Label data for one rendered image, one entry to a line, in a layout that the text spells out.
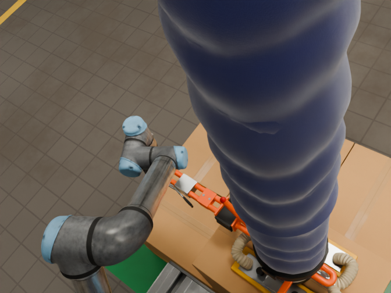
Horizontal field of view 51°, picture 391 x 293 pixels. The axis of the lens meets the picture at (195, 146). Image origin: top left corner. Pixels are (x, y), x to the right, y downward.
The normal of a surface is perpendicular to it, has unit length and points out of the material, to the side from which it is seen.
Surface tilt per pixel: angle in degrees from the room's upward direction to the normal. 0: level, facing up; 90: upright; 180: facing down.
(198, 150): 0
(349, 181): 0
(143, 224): 64
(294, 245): 76
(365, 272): 0
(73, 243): 25
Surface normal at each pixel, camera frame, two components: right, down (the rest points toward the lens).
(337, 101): 0.70, 0.33
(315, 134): 0.39, 0.64
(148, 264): -0.23, -0.50
